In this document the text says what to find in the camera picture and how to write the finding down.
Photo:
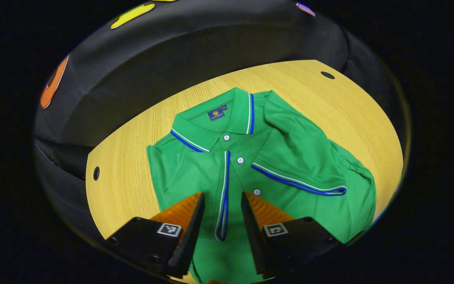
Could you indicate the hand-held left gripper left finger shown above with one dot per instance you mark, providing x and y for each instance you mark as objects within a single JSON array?
[{"x": 193, "y": 232}]

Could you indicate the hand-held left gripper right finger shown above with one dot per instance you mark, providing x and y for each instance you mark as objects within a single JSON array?
[{"x": 250, "y": 236}]

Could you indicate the green T-shirt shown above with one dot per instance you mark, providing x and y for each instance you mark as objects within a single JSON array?
[{"x": 290, "y": 138}]

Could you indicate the black backdrop cloth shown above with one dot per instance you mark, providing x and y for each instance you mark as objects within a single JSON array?
[{"x": 172, "y": 51}]

